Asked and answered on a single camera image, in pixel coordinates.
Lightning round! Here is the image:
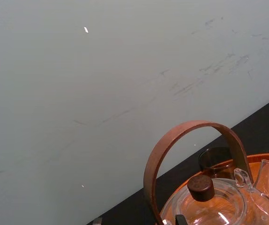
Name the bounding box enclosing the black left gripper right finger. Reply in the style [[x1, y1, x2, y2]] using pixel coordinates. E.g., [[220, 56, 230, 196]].
[[175, 214, 187, 225]]

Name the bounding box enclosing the black table cloth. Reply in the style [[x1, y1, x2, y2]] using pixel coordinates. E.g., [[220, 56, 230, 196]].
[[85, 92, 269, 225]]

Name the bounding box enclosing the glass teapot with wooden handle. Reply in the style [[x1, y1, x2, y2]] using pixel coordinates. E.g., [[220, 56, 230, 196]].
[[143, 120, 269, 225]]

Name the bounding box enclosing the glass lid with dark knob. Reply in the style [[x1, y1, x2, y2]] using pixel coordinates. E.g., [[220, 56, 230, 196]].
[[177, 175, 246, 225]]

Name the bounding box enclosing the smoky glass cup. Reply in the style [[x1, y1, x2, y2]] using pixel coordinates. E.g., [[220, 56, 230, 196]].
[[198, 147, 235, 179]]

